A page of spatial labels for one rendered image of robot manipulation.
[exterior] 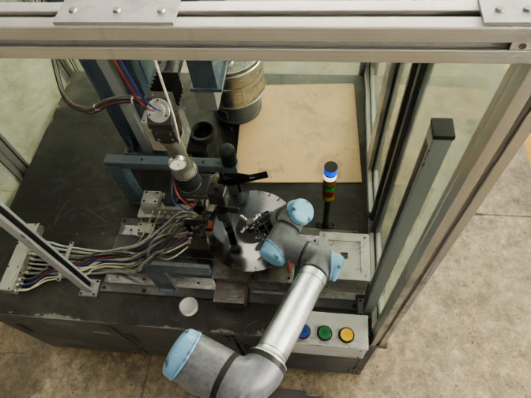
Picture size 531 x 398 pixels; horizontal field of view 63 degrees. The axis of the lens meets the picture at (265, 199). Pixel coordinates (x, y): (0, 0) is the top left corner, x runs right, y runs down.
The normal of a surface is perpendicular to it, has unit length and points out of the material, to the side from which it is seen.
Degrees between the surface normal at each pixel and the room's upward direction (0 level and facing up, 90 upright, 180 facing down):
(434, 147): 90
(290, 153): 0
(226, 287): 0
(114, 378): 0
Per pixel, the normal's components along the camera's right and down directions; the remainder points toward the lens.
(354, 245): -0.07, -0.52
